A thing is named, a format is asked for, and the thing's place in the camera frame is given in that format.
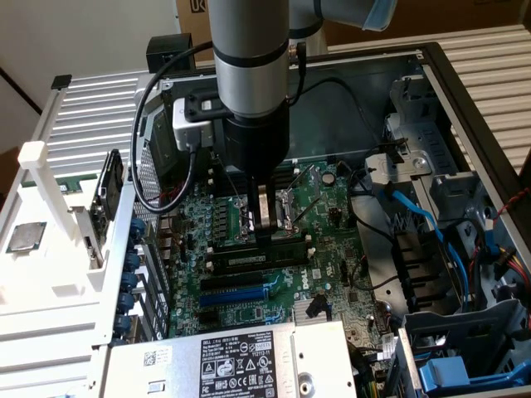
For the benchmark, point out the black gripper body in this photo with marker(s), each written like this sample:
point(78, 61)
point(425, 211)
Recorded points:
point(257, 141)

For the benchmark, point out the dark ram stick white label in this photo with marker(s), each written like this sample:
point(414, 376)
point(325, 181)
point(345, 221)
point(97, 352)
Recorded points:
point(245, 261)

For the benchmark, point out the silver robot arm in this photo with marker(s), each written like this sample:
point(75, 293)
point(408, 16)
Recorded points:
point(249, 62)

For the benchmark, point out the black ram slot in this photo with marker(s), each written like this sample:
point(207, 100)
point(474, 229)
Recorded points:
point(236, 272)
point(232, 247)
point(286, 173)
point(294, 244)
point(286, 168)
point(286, 179)
point(286, 163)

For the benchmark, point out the green ram stick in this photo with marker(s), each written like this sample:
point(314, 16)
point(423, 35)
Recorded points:
point(79, 183)

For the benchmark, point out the cpu socket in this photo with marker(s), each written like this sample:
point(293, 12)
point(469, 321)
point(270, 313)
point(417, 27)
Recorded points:
point(286, 211)

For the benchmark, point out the open metal socket cover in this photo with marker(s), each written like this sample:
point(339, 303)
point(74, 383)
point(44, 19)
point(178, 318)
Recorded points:
point(311, 178)

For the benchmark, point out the silver coin battery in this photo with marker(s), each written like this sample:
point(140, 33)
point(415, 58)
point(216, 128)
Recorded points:
point(329, 178)

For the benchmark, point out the long black expansion slot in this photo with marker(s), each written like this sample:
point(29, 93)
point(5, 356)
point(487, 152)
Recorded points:
point(232, 282)

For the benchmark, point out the open metal pc case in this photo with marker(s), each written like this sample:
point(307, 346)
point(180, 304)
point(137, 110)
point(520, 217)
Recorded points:
point(340, 132)

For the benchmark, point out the black motherboard power plug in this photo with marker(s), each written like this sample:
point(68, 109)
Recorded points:
point(343, 170)

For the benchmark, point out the green dell motherboard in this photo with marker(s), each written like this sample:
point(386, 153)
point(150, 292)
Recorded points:
point(332, 265)

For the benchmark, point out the blue expansion slot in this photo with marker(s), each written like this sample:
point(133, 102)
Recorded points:
point(232, 296)

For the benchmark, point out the black rear fan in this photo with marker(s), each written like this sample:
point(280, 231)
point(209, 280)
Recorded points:
point(159, 145)

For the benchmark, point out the silver chipset heatsink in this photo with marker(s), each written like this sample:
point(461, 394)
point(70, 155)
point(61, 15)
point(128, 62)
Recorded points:
point(303, 309)

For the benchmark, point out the short black expansion slot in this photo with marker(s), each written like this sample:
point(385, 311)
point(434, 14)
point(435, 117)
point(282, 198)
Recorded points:
point(208, 317)

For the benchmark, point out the small black box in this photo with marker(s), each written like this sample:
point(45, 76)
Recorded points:
point(166, 51)

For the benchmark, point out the blue card latch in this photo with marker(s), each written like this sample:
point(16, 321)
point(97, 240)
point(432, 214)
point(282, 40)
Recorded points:
point(132, 260)
point(137, 229)
point(126, 302)
point(129, 281)
point(123, 325)

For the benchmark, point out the printed cardboard box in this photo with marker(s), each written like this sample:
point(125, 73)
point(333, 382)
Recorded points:
point(193, 20)

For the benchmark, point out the black disk drive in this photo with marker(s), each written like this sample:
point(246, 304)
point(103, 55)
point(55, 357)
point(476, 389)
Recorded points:
point(111, 186)

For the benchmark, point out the perforated metal drive cage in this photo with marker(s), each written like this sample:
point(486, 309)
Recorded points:
point(431, 137)

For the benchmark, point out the grey power supply black label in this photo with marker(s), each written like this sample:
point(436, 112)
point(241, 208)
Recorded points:
point(166, 373)

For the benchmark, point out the black profile end cap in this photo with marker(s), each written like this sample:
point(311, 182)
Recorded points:
point(61, 81)

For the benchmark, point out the plain cardboard box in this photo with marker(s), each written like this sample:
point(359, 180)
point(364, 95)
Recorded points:
point(435, 16)

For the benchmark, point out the grey metal disk bay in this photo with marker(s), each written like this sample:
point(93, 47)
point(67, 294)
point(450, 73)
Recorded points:
point(456, 327)

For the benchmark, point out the white plastic parts rack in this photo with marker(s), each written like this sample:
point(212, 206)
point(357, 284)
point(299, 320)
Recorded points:
point(41, 273)

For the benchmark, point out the silver cpu chip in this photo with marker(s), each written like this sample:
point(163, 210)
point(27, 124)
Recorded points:
point(25, 237)

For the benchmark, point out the blue plastic disk caddy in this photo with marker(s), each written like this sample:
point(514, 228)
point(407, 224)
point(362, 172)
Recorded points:
point(444, 373)

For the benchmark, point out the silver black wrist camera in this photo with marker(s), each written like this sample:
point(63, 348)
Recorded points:
point(188, 132)

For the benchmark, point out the graphics card silver bracket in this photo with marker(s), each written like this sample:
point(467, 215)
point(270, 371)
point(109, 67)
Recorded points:
point(87, 236)

